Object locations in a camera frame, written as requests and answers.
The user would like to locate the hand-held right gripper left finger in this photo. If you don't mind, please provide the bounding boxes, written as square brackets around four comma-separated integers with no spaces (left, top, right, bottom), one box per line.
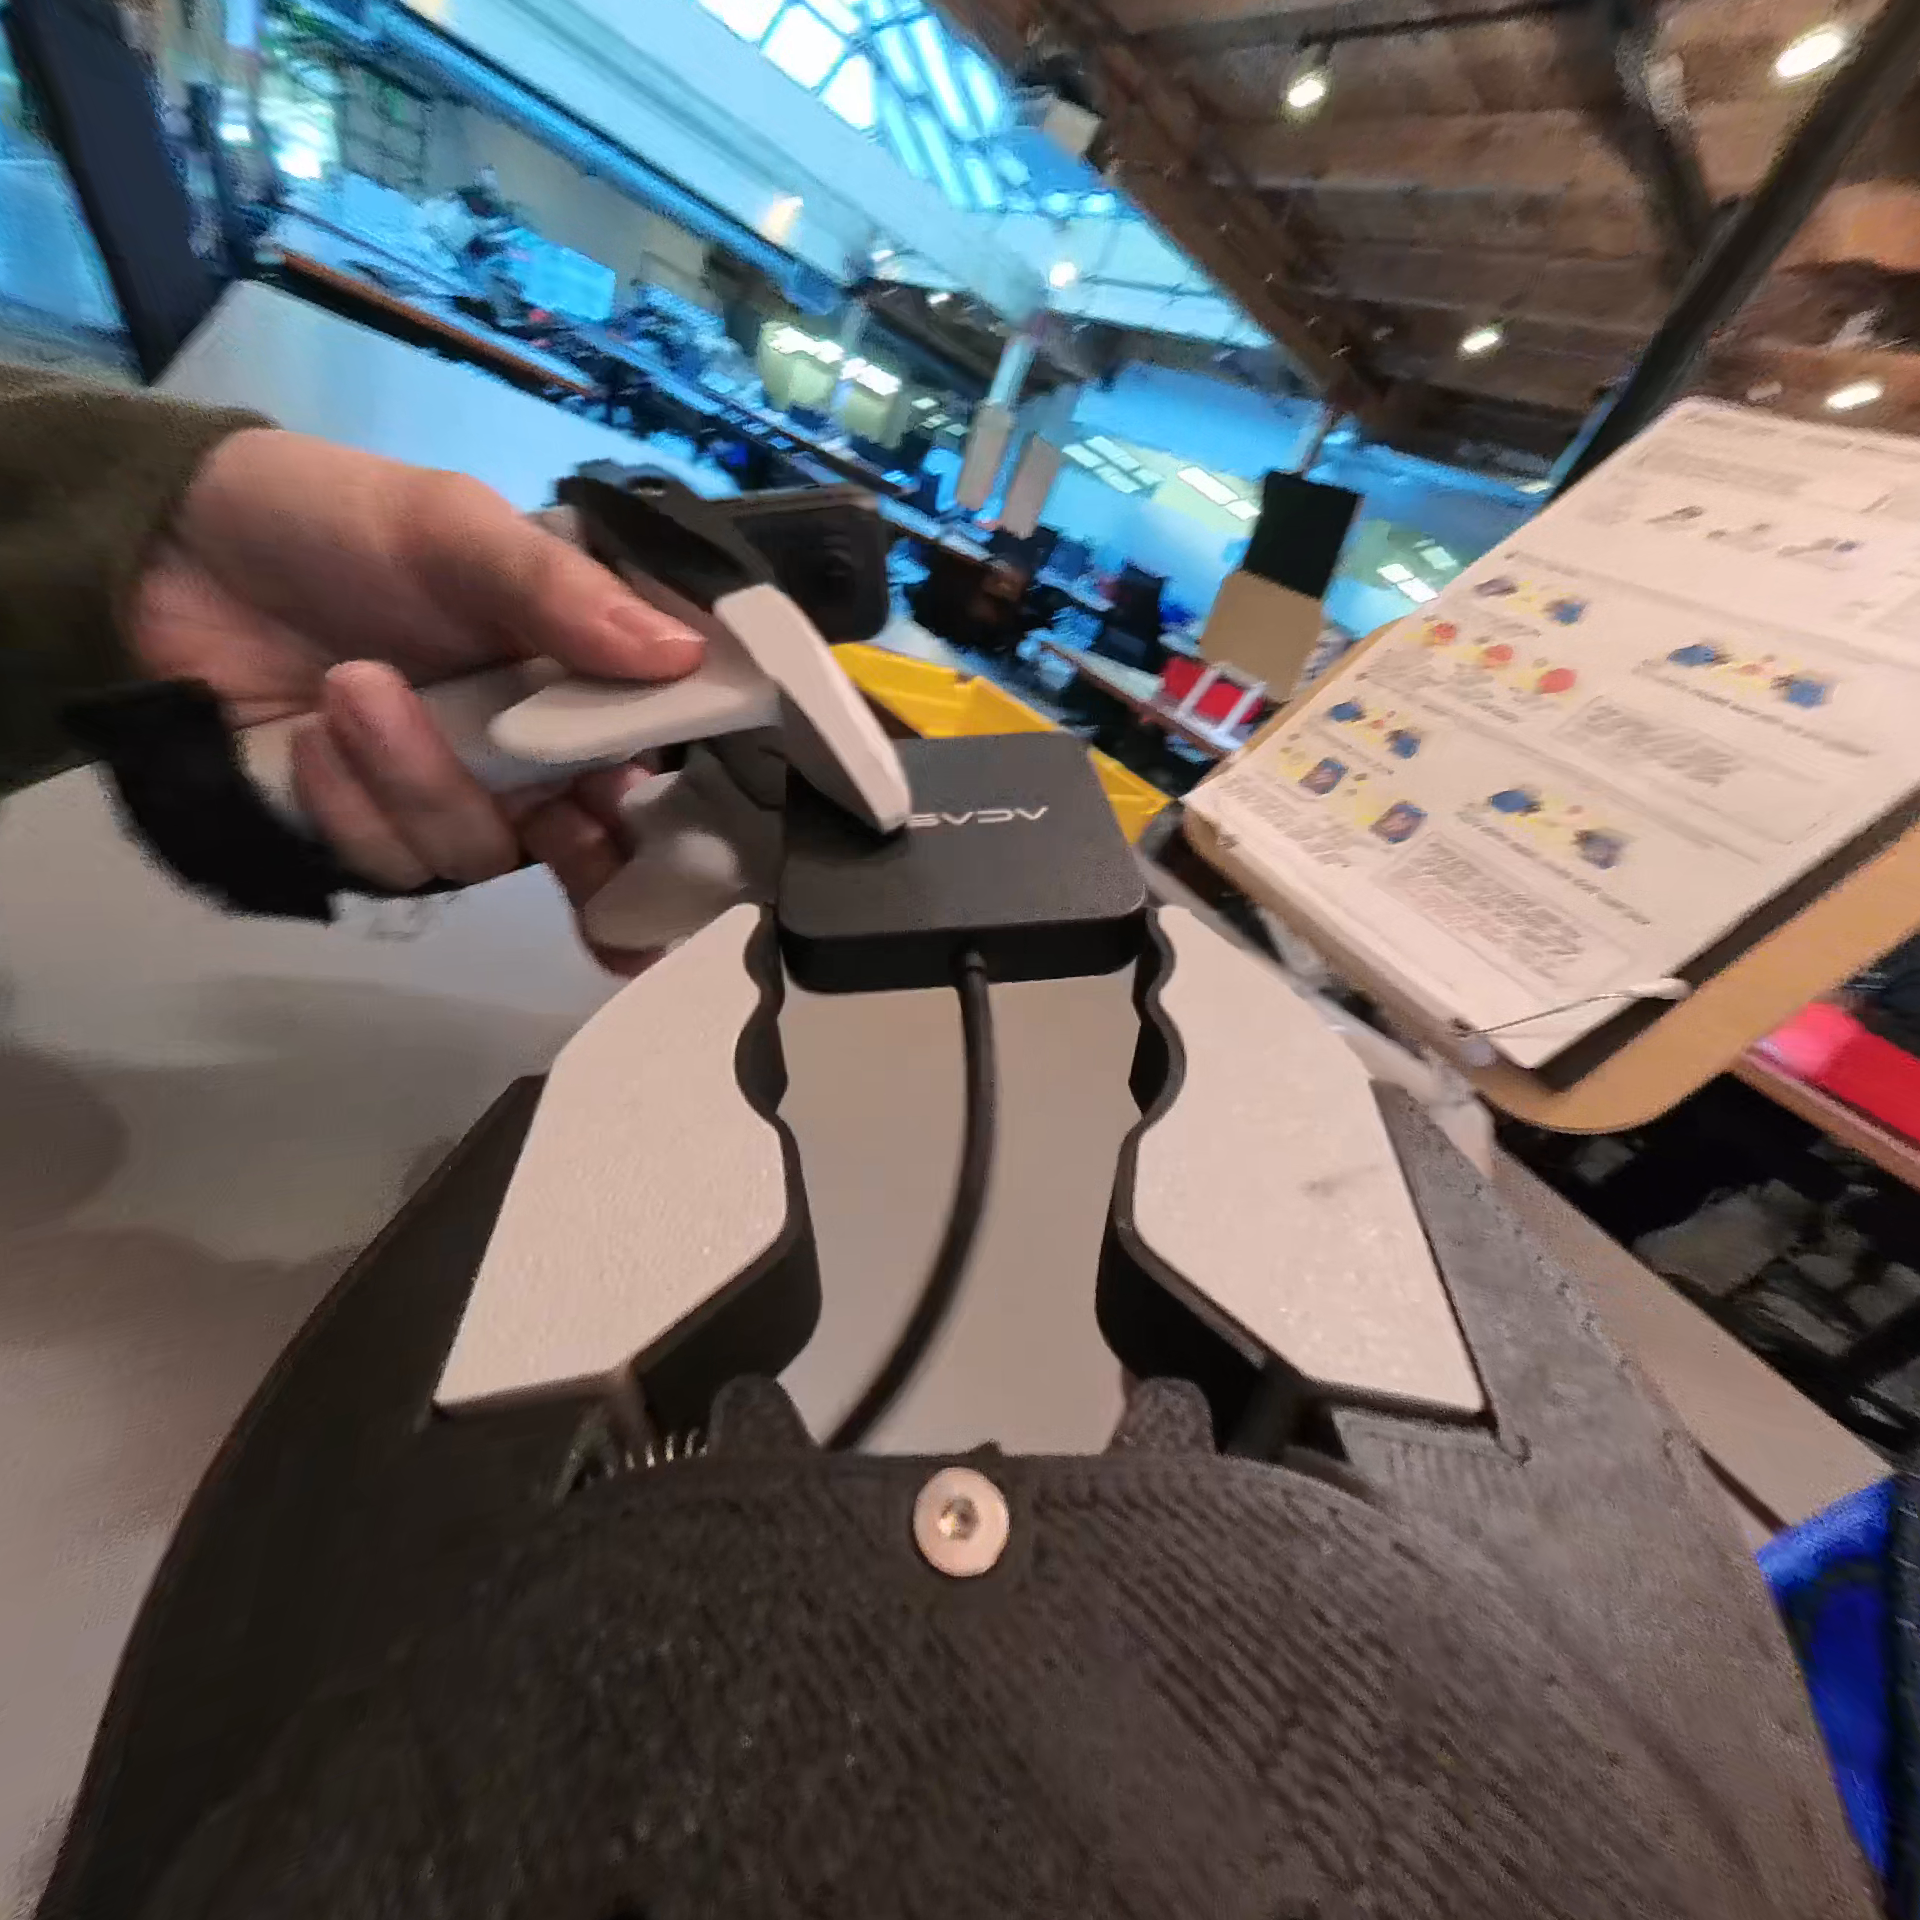
[432,903,824,1434]

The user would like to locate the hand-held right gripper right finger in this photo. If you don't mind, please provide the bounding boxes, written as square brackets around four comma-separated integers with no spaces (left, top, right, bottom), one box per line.
[1093,903,1491,1427]

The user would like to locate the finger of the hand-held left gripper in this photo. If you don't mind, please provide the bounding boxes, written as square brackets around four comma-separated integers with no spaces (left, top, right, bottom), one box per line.
[576,749,784,963]
[711,583,913,836]

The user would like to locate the yellow plastic bin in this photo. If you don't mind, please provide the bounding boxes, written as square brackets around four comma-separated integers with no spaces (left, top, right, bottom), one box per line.
[829,643,1173,842]

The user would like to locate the black square adapter box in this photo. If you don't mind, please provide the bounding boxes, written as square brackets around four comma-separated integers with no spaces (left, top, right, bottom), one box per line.
[773,730,1150,994]

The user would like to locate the thin black cable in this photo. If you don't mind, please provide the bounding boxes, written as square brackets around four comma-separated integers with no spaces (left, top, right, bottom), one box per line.
[824,950,999,1454]

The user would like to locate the blue plastic bin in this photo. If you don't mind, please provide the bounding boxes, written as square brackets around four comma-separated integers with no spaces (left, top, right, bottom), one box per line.
[1756,1476,1920,1877]

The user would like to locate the person's left forearm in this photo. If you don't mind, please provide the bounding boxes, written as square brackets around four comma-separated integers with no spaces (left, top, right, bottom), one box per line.
[0,367,272,798]

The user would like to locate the grey desk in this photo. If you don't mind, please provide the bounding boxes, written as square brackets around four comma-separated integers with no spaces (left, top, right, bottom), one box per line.
[0,276,1892,1877]

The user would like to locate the person's left hand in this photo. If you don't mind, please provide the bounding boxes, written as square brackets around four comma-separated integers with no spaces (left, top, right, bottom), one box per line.
[128,427,705,963]

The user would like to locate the background office workstations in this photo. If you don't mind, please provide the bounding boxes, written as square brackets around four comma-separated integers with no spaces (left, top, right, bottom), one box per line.
[269,181,1277,751]

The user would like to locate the wooden document stand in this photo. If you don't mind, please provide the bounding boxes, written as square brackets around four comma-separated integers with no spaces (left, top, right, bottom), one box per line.
[1183,630,1920,1134]

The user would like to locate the printed instruction sheet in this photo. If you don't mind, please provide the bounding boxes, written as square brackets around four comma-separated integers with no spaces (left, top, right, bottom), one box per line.
[1183,398,1920,1070]

